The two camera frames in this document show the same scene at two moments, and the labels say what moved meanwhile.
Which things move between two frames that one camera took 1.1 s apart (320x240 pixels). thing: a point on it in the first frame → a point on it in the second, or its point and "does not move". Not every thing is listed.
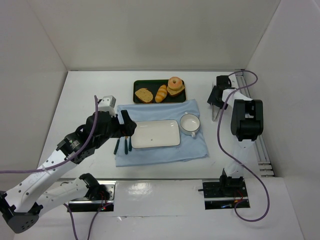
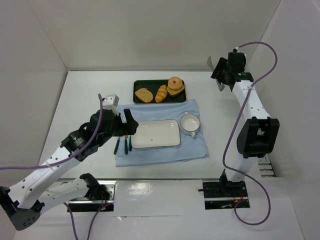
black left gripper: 120,126 does not move
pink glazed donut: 175,83 does not move
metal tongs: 215,111 → 221,87
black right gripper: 216,99 → 221,72
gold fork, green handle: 130,146 does not move
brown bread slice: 144,94 does not move
